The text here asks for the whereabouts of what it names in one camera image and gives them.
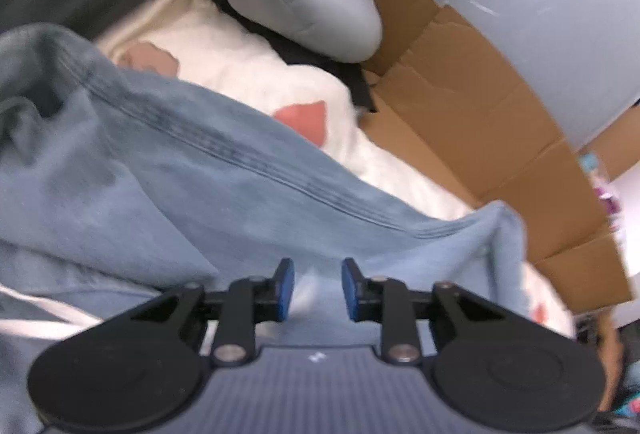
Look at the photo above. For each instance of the brown cardboard sheet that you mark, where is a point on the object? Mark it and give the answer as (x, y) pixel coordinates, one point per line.
(454, 108)

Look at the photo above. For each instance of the grey-blue appliance cabinet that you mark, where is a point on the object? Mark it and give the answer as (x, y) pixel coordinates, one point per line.
(581, 57)

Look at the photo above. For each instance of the pink white refill pouch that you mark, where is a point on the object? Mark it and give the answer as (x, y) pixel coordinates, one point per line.
(609, 200)

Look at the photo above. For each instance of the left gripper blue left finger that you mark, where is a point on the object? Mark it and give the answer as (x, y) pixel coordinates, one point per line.
(283, 281)

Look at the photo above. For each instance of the person's right hand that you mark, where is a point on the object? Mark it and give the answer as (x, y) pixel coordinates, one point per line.
(618, 350)

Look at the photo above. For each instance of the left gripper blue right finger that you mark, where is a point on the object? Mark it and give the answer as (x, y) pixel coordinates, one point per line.
(353, 285)

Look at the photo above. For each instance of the white laundry detergent bottle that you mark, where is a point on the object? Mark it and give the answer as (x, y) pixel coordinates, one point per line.
(590, 163)

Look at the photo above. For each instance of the cream bear-print quilt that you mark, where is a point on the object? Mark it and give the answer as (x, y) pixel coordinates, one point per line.
(193, 40)

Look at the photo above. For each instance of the blue-grey denim pants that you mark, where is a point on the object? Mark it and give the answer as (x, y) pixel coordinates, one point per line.
(117, 185)

